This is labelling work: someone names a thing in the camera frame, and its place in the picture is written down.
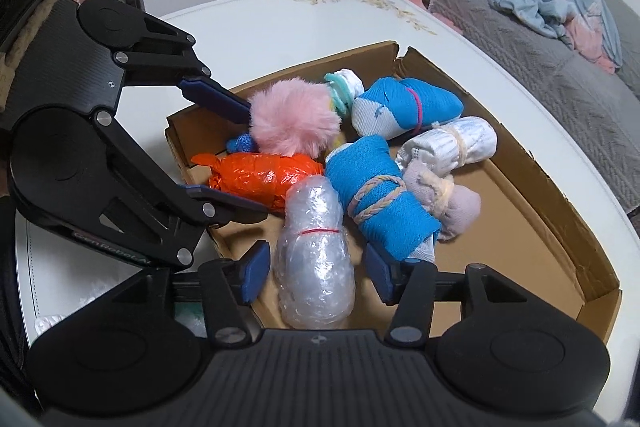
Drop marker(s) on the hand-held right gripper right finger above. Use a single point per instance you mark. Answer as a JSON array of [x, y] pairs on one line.
[[380, 277]]

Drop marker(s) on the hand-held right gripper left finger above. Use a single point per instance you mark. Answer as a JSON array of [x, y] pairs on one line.
[[255, 274]]

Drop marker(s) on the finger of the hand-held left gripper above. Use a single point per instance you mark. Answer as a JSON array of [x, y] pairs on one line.
[[230, 206], [215, 99]]

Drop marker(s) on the orange plastic bag bundle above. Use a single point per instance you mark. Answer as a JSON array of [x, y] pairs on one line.
[[260, 174]]

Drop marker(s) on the clear bundle with red band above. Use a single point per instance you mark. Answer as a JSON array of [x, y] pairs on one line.
[[312, 267]]

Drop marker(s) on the pink fluffy pom-pom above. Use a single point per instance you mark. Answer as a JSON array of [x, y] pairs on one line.
[[292, 117]]

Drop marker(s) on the mauve sock bundle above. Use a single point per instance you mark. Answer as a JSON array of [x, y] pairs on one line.
[[462, 207]]

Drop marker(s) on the blue sock bundle pastel tie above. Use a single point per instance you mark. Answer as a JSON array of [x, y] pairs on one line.
[[370, 167]]

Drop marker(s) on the white striped sock bundle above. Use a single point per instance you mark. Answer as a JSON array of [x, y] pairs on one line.
[[450, 142]]

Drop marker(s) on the brown cardboard box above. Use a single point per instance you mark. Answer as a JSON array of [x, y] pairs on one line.
[[525, 217]]

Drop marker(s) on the blue sock bundle pink band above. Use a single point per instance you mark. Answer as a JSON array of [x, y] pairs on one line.
[[395, 102]]

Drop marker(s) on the clear plastic bag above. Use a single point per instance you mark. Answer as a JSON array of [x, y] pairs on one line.
[[50, 324]]

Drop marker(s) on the grey sofa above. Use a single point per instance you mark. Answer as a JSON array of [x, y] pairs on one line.
[[525, 72]]

